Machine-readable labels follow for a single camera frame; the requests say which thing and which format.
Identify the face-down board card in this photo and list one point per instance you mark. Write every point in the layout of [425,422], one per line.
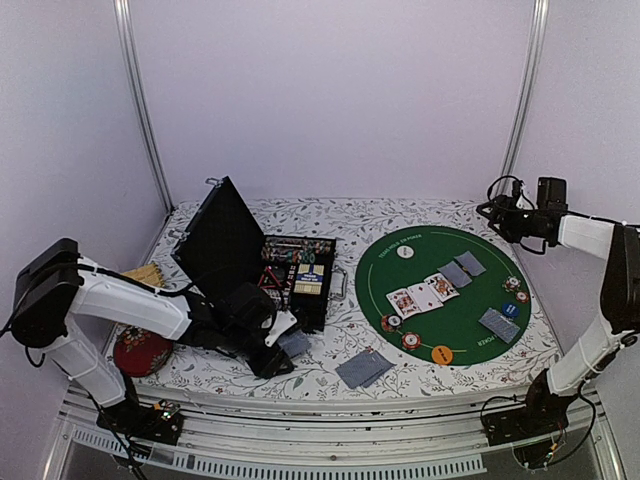
[455,274]
[470,263]

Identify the red triangle all-in marker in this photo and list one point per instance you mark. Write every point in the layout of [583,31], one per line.
[269,280]

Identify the boxed playing cards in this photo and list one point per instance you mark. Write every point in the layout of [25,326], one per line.
[309,279]

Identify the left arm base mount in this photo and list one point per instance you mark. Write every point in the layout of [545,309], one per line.
[160,423]

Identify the blue small blind button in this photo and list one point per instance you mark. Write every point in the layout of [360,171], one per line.
[510,310]

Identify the small red chip stack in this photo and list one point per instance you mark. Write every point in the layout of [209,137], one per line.
[522,297]

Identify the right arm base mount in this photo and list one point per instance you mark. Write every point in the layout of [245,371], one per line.
[507,420]

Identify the floral tablecloth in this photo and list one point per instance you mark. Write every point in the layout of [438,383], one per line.
[356,224]

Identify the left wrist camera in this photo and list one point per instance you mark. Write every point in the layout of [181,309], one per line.
[283,321]

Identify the black poker chip case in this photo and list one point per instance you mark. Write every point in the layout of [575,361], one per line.
[221,248]

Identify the left aluminium frame post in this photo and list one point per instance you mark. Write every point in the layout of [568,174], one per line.
[125,30]

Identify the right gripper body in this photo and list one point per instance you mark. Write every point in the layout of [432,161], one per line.
[514,225]

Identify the front aluminium rail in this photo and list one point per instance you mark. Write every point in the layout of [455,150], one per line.
[437,437]

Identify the green poker felt mat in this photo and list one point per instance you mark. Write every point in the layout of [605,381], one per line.
[381,271]

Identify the purple black chip stack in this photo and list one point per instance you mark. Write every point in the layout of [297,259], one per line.
[391,323]

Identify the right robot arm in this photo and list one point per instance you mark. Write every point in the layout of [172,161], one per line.
[616,243]

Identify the right aluminium frame post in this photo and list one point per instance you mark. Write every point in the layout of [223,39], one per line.
[532,62]

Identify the orange big blind button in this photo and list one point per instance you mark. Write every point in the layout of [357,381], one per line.
[442,355]

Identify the face-up king card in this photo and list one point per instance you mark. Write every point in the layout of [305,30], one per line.
[403,303]

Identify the aluminium frame post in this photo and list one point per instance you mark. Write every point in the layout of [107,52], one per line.
[532,62]
[125,30]

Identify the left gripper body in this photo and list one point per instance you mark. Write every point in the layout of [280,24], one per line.
[270,355]

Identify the dealt card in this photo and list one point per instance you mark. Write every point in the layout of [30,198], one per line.
[509,333]
[356,370]
[380,366]
[491,317]

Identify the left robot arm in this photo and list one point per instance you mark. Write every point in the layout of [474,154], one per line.
[61,284]

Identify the poker chip row far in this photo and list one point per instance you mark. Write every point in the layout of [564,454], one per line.
[296,250]

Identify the white dealer button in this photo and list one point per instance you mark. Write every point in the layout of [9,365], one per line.
[405,251]

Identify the blue playing card deck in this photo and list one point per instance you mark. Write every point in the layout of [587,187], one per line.
[294,344]

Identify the face-up jack card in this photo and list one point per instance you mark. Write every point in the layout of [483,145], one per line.
[442,288]

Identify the red embroidered round cushion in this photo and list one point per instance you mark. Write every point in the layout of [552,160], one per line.
[140,353]

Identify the woven wicker basket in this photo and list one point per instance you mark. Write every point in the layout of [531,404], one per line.
[149,274]

